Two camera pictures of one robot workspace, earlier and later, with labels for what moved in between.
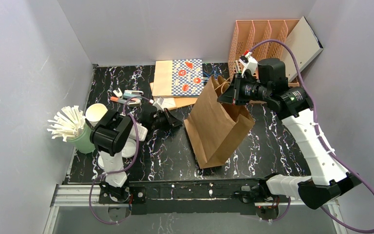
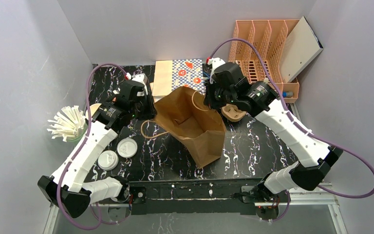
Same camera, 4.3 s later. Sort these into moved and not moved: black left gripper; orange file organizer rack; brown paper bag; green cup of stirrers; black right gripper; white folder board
Moved: black left gripper; black right gripper; brown paper bag
Not moved: orange file organizer rack; green cup of stirrers; white folder board
